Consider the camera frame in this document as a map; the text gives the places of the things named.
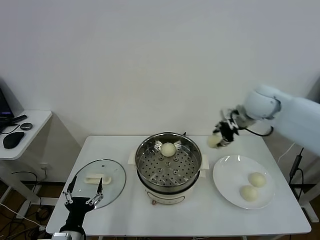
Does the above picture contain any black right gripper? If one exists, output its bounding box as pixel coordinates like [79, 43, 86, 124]
[212, 122, 240, 150]

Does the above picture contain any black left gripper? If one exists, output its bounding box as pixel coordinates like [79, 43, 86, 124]
[62, 175, 105, 232]

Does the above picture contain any white steamed baozi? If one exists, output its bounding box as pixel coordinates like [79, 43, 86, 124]
[239, 185, 259, 202]
[247, 172, 267, 188]
[160, 142, 177, 158]
[207, 134, 222, 150]

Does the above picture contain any glass lid with cream handle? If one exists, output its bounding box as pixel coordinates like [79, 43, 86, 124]
[69, 158, 127, 210]

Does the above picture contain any stainless steel steamer basket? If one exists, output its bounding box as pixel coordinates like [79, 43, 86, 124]
[127, 132, 210, 193]

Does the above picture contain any white round plate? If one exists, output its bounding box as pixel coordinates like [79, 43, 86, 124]
[212, 154, 276, 210]

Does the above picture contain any white side table with mouse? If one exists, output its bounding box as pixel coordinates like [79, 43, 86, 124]
[0, 110, 54, 208]

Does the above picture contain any cream electric cooking pot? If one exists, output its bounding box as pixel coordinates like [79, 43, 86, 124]
[136, 169, 207, 207]

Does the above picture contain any black computer mouse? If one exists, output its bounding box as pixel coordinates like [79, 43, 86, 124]
[2, 131, 26, 150]

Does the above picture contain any dark-screen laptop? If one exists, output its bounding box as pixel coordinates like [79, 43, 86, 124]
[0, 79, 16, 127]

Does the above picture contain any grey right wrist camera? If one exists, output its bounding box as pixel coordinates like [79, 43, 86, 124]
[220, 108, 239, 126]

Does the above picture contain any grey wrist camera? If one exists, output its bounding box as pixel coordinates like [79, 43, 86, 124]
[220, 108, 239, 126]
[51, 231, 73, 240]

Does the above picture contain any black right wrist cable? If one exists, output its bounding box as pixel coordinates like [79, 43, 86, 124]
[243, 124, 275, 137]

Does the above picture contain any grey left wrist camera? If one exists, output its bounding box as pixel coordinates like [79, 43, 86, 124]
[51, 231, 73, 240]

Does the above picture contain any black floor cable loop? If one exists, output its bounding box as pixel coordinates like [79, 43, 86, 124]
[11, 170, 40, 187]

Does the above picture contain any white floor cable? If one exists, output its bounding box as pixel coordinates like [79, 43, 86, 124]
[0, 202, 44, 228]

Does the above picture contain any white hanging cable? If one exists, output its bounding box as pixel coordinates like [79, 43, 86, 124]
[277, 142, 296, 163]

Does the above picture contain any black cable with adapter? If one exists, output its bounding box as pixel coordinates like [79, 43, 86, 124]
[288, 147, 305, 186]

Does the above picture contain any thin black desk cable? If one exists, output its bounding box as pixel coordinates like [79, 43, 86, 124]
[0, 123, 21, 136]

